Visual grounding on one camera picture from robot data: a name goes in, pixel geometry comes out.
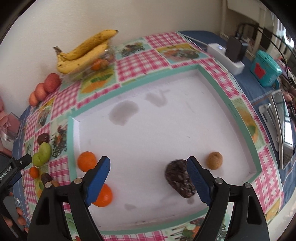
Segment dark wrinkled date fruit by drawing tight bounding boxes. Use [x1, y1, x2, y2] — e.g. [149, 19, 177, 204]
[40, 172, 53, 185]

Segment teal plastic box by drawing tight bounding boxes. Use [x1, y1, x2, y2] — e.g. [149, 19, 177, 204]
[250, 50, 282, 87]

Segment clear plastic fruit container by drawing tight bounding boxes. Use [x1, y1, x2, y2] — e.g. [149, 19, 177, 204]
[60, 47, 115, 83]

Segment lower yellow banana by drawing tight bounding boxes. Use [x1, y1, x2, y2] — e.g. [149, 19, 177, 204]
[54, 43, 108, 74]

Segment large green mango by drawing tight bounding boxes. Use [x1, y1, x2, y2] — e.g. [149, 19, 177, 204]
[33, 142, 52, 167]

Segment black cable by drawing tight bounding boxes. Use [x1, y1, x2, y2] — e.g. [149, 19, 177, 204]
[235, 22, 296, 79]

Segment brown kiwi fruit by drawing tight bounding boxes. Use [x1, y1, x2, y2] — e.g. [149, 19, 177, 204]
[206, 152, 223, 170]

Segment yellow banana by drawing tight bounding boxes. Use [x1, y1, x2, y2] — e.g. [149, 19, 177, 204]
[54, 43, 108, 74]
[53, 30, 118, 60]

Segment white tray with teal rim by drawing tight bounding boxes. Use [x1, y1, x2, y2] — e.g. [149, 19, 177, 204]
[67, 65, 261, 235]

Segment white power strip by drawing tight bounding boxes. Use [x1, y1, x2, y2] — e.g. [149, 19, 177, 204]
[207, 43, 245, 75]

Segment red apple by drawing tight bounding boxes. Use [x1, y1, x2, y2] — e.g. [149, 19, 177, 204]
[34, 83, 48, 101]
[29, 91, 40, 106]

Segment white wooden shelf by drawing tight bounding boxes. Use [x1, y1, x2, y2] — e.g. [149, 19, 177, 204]
[219, 1, 280, 60]

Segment silver laptop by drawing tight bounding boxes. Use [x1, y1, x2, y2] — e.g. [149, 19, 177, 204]
[258, 90, 295, 170]

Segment pink flower bouquet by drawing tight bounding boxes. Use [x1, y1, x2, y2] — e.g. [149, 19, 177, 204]
[0, 97, 11, 156]

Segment far red apple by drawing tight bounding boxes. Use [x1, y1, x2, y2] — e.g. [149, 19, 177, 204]
[29, 91, 40, 106]

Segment small orange tangerine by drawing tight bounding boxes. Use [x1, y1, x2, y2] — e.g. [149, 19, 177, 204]
[29, 166, 40, 179]

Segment person's left hand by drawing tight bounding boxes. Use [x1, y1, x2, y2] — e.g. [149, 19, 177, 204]
[0, 192, 30, 233]

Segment dark purple passion fruit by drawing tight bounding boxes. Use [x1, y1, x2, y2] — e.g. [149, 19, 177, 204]
[37, 133, 50, 145]

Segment pink checkered fruit tablecloth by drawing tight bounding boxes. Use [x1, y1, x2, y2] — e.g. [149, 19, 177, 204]
[22, 32, 283, 240]

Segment red apple nearest bananas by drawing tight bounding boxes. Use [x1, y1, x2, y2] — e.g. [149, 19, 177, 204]
[44, 73, 61, 93]

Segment upper yellow banana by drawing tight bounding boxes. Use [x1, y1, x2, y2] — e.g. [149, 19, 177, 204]
[53, 30, 118, 60]

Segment black power adapter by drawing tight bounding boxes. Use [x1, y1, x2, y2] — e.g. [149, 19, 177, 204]
[225, 36, 248, 63]

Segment middle red apple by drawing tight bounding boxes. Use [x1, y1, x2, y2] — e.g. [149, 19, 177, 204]
[34, 83, 48, 101]

